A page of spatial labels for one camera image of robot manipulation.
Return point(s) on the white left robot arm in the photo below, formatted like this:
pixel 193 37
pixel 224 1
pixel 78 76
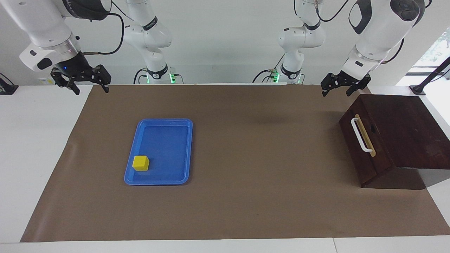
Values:
pixel 383 31

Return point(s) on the blue plastic tray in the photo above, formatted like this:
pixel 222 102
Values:
pixel 168 147

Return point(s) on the black desk mount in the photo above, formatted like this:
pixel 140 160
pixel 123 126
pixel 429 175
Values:
pixel 7 89

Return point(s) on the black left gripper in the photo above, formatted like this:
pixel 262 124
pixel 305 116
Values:
pixel 349 80

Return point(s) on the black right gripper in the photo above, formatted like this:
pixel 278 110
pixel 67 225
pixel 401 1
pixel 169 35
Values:
pixel 74 66

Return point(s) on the dark wooden drawer cabinet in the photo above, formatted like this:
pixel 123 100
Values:
pixel 415 133

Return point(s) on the brown paper table mat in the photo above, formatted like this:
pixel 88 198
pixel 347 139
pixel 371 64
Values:
pixel 246 175

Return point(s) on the black pole stand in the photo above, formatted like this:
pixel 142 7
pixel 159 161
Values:
pixel 417 89

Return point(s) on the yellow cube block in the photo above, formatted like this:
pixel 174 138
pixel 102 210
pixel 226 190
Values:
pixel 140 163

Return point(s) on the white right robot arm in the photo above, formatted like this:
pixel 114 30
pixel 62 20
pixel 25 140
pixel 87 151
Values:
pixel 42 24

